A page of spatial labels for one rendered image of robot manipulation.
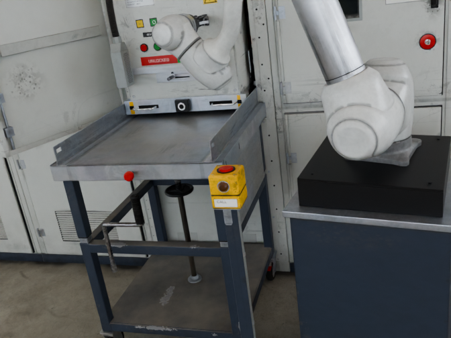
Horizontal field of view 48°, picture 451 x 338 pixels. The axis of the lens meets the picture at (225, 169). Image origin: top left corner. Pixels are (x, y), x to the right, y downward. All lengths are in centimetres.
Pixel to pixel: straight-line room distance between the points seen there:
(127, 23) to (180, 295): 113
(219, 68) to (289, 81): 56
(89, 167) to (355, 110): 92
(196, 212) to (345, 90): 139
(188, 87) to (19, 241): 145
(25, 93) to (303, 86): 110
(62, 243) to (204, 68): 158
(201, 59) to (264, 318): 116
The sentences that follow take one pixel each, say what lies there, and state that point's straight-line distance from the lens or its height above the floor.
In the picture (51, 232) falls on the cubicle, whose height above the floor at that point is 20.
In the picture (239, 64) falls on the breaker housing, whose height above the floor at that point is 103.
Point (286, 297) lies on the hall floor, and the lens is 235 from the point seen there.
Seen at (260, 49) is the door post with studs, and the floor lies 107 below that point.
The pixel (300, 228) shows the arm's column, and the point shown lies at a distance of 144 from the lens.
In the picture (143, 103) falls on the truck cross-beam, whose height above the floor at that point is 91.
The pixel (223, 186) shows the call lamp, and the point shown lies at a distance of 130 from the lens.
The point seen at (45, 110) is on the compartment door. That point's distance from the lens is 217.
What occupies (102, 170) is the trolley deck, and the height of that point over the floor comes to 83.
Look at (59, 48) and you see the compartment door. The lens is 220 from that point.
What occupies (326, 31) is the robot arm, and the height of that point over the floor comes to 123.
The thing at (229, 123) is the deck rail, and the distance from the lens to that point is 175.
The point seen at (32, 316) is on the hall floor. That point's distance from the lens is 263.
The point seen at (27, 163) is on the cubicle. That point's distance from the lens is 278.
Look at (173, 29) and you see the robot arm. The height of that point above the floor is 124.
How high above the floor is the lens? 139
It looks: 21 degrees down
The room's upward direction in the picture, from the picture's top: 8 degrees counter-clockwise
